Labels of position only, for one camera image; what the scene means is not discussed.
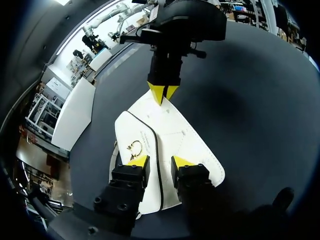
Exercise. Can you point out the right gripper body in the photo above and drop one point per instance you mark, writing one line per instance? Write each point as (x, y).
(185, 22)

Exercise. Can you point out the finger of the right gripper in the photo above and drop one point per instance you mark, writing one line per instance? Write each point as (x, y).
(173, 75)
(157, 75)

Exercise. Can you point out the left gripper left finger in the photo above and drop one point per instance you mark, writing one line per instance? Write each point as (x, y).
(120, 190)

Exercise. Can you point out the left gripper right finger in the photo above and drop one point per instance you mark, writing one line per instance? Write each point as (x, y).
(195, 182)

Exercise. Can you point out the white leather handbag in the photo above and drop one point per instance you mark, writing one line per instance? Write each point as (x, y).
(175, 135)

